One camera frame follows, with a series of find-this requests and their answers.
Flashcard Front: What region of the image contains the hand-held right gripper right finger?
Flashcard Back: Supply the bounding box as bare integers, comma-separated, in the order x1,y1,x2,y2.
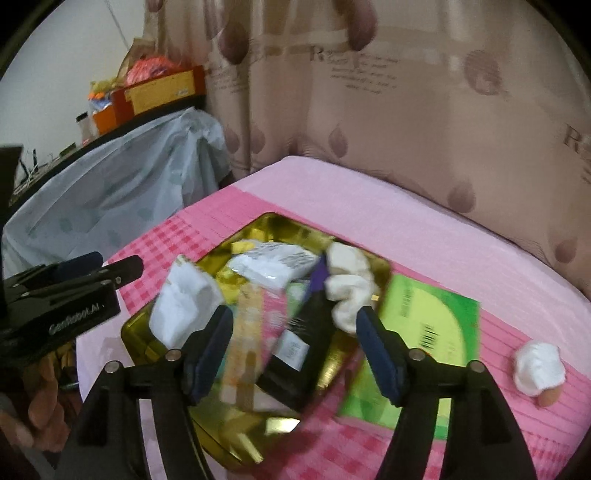
355,305,539,480

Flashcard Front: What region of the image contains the dark packet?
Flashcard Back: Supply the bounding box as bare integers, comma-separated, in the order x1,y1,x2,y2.
256,258,370,411

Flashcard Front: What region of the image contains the pink checkered bedsheet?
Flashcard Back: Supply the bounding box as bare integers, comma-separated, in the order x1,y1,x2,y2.
76,156,591,480

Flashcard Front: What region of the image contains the leaf print curtain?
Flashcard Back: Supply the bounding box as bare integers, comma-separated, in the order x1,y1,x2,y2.
143,0,591,296

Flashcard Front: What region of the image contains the gold tin box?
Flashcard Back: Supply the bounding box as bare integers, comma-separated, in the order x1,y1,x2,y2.
121,212,393,464

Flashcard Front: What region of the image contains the green tissue pack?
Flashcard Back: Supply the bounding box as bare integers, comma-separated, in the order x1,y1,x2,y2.
339,274,482,441

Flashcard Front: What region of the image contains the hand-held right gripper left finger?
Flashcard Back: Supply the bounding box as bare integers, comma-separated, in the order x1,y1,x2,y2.
54,305,235,480

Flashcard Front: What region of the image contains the orange plastic bag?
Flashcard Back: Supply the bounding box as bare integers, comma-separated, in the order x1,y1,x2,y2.
124,55,178,86

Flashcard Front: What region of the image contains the orange cardboard box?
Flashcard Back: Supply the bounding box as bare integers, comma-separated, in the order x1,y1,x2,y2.
92,104,121,137

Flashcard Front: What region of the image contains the cotton swab packet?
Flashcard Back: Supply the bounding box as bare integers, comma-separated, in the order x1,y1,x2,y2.
219,281,278,411

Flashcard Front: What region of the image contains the white barcode packet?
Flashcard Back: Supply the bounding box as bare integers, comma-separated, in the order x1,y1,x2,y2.
225,241,320,292

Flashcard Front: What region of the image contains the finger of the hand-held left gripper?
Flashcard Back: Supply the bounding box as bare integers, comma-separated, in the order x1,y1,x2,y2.
8,251,105,289
20,255,144,304

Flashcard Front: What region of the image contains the grey plastic cover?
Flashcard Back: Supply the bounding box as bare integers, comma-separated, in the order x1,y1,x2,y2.
2,107,232,273

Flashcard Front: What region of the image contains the cream claw hair clip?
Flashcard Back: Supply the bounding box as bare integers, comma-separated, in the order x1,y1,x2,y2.
323,242,382,333

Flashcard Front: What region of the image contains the red cardboard box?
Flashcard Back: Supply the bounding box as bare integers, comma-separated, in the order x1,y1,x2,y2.
113,65,206,125

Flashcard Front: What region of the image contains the person's left hand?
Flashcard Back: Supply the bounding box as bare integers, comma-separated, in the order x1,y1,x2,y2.
0,355,72,450

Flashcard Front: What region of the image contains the plain white packet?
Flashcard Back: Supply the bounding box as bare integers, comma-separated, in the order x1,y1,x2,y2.
148,256,227,347

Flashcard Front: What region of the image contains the white fluffy puff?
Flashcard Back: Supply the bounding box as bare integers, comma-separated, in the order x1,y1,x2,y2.
513,340,568,408

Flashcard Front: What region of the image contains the black desk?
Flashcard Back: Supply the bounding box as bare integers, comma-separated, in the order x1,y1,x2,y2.
9,95,208,208

